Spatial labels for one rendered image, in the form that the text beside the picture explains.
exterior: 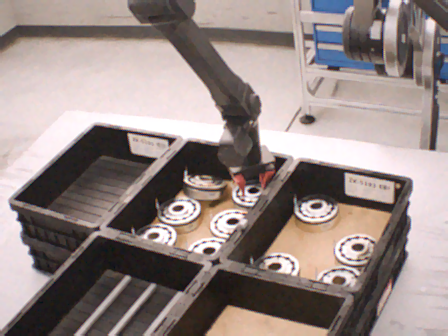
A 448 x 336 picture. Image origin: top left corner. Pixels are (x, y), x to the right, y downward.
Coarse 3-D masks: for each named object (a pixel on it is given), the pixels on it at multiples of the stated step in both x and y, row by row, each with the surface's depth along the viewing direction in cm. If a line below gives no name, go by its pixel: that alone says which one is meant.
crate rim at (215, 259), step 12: (180, 144) 187; (204, 144) 186; (216, 144) 185; (168, 156) 183; (276, 156) 177; (288, 156) 176; (156, 168) 179; (144, 180) 175; (276, 180) 169; (132, 192) 171; (264, 192) 166; (108, 228) 161; (240, 228) 156; (144, 240) 156; (228, 240) 154; (180, 252) 152; (192, 252) 151; (216, 252) 150; (216, 264) 149
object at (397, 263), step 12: (408, 228) 166; (408, 240) 171; (396, 252) 159; (408, 252) 174; (396, 264) 165; (384, 276) 153; (396, 276) 167; (384, 288) 159; (372, 300) 148; (372, 312) 153; (360, 324) 143; (372, 324) 156
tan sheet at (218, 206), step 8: (232, 192) 184; (200, 200) 183; (216, 200) 183; (224, 200) 182; (232, 200) 182; (208, 208) 180; (216, 208) 180; (224, 208) 179; (232, 208) 179; (208, 216) 178; (200, 224) 175; (208, 224) 175; (192, 232) 173; (200, 232) 173; (208, 232) 172; (184, 240) 171; (192, 240) 171; (184, 248) 169
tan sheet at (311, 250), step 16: (352, 208) 173; (288, 224) 171; (336, 224) 169; (352, 224) 168; (368, 224) 167; (384, 224) 167; (288, 240) 167; (304, 240) 166; (320, 240) 165; (336, 240) 164; (304, 256) 161; (320, 256) 161; (304, 272) 157; (320, 272) 156
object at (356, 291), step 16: (304, 160) 174; (320, 160) 174; (288, 176) 170; (384, 176) 165; (400, 176) 164; (272, 192) 165; (400, 208) 155; (240, 240) 153; (384, 240) 147; (224, 256) 149; (272, 272) 143; (368, 272) 139; (336, 288) 137; (352, 288) 136
